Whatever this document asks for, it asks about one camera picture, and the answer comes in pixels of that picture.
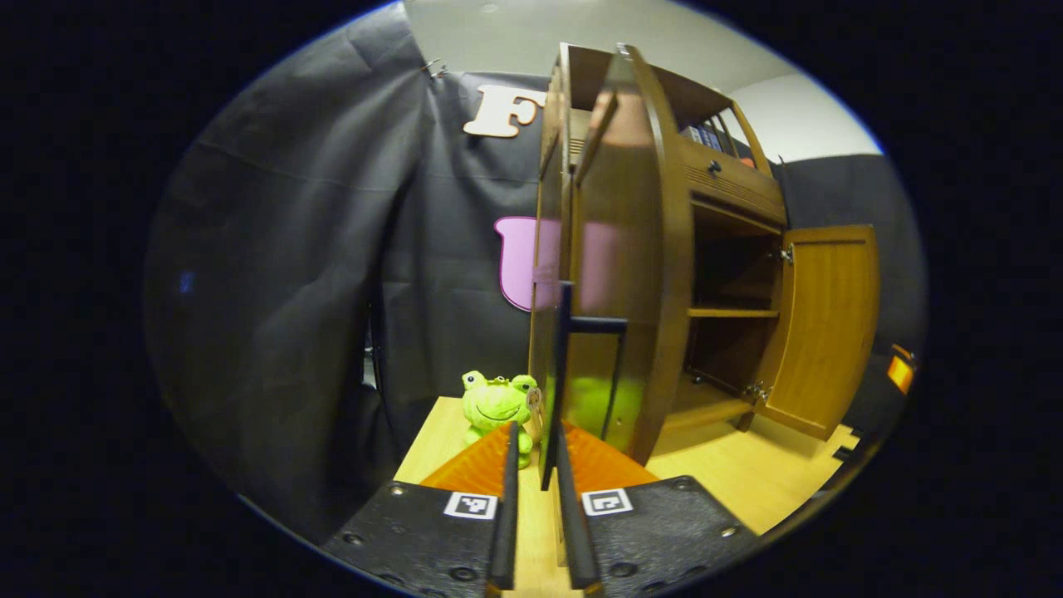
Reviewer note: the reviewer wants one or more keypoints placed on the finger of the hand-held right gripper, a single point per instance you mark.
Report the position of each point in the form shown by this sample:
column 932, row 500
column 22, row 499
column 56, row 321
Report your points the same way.
column 903, row 372

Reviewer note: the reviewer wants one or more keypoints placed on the wooden double-door shoe cabinet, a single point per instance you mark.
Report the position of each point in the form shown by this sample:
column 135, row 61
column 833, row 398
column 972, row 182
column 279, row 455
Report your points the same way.
column 735, row 282

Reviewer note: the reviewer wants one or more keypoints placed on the black backdrop cloth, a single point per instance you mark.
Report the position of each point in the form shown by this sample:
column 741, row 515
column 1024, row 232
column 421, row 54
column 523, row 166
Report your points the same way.
column 291, row 249

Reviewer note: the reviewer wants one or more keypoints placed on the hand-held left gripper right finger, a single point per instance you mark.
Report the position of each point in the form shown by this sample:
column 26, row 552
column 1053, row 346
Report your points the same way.
column 573, row 531

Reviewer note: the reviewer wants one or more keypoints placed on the green frog plush toy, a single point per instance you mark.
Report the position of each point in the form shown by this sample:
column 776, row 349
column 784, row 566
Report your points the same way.
column 494, row 403

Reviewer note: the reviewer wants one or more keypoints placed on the wooden shoe cabinet door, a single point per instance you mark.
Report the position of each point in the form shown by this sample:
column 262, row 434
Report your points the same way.
column 822, row 332
column 656, row 274

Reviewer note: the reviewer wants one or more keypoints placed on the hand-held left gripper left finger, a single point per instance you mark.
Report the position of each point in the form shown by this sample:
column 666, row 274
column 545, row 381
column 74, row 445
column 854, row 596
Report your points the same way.
column 504, row 515

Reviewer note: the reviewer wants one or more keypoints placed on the wooden drawer with black knob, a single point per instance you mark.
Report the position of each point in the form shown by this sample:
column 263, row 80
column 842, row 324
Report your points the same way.
column 735, row 189

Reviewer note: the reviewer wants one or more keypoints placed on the light blue spine book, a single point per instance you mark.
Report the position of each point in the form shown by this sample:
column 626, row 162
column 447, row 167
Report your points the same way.
column 716, row 139

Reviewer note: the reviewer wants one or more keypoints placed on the dark blue spine book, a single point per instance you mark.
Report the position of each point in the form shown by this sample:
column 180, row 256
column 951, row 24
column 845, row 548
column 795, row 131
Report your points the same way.
column 702, row 136

